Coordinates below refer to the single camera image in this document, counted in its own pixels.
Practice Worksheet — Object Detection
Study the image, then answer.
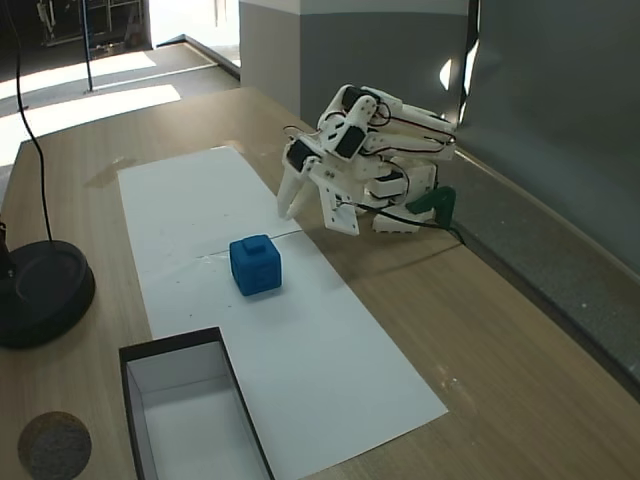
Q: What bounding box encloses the blue cube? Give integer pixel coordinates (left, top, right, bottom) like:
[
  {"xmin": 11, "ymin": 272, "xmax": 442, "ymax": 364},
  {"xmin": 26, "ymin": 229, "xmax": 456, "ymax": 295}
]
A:
[{"xmin": 229, "ymin": 234, "xmax": 284, "ymax": 297}]

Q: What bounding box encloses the white paper sheet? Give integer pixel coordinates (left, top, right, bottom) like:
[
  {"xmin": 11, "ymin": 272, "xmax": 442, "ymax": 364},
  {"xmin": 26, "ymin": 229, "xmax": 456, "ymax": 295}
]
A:
[
  {"xmin": 117, "ymin": 147, "xmax": 303, "ymax": 257},
  {"xmin": 130, "ymin": 230, "xmax": 450, "ymax": 476}
]

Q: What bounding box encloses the green table clamp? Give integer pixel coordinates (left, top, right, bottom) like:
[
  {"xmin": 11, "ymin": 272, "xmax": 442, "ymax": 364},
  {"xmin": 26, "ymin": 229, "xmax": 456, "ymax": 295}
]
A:
[{"xmin": 405, "ymin": 185, "xmax": 459, "ymax": 229}]

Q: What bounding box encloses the black round stand base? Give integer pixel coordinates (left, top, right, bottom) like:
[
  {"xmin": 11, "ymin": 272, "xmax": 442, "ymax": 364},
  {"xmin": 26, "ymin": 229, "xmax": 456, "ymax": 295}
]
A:
[{"xmin": 0, "ymin": 222, "xmax": 96, "ymax": 350}]

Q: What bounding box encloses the round cork disc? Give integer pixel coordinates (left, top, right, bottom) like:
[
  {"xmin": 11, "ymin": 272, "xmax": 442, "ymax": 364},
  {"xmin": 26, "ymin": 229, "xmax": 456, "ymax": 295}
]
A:
[{"xmin": 17, "ymin": 411, "xmax": 94, "ymax": 480}]

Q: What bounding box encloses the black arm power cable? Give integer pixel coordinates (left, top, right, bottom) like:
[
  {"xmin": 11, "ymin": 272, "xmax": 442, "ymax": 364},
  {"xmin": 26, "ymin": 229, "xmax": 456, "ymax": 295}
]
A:
[{"xmin": 369, "ymin": 207, "xmax": 467, "ymax": 246}]

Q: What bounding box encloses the black stand cable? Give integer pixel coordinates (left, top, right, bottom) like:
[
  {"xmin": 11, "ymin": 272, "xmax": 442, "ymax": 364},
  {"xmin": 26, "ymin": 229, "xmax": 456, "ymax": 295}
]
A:
[{"xmin": 7, "ymin": 0, "xmax": 60, "ymax": 247}]

